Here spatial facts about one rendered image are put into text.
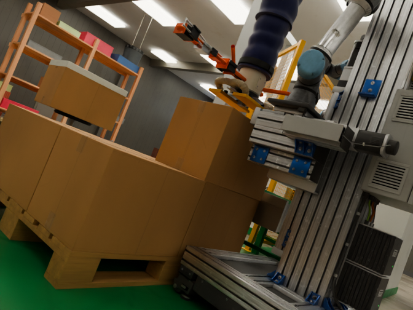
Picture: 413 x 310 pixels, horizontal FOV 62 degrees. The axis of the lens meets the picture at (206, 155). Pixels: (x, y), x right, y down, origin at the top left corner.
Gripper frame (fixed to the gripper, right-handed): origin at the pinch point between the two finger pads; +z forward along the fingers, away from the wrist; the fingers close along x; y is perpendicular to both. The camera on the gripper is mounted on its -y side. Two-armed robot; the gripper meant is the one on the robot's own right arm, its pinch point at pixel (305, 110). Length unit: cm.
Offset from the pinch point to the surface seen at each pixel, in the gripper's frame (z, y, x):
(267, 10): -43, 41, -24
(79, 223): 93, 120, -6
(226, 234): 88, 24, -7
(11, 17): -155, -123, -1047
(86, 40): -120, -168, -661
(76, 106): 46, 48, -177
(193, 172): 62, 61, -15
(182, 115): 34, 61, -39
